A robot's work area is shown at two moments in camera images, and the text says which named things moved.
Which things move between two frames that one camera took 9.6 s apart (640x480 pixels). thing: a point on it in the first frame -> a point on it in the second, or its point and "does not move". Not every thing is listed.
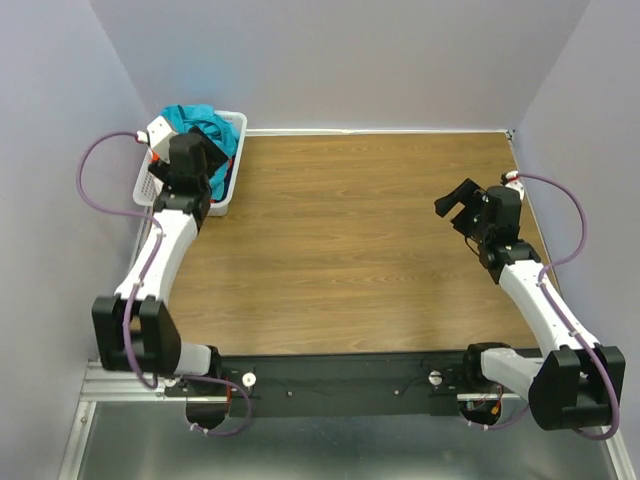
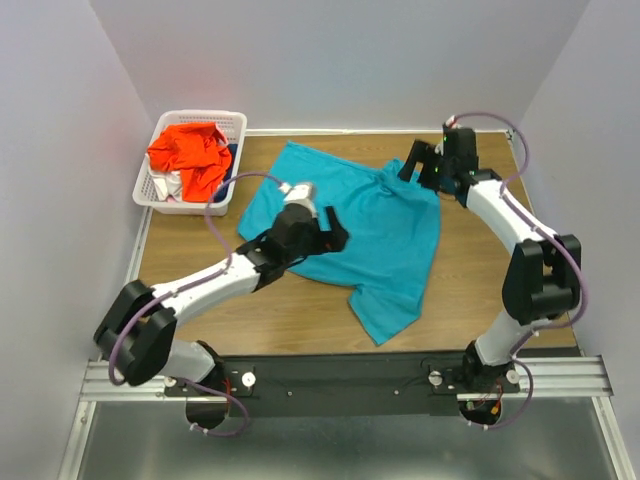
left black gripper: x=211 y=151 -> x=324 y=235
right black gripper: x=467 y=209 -> x=426 y=167
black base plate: x=334 y=384 does not move
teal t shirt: x=221 y=130 -> x=392 y=225
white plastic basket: x=143 y=189 does not move
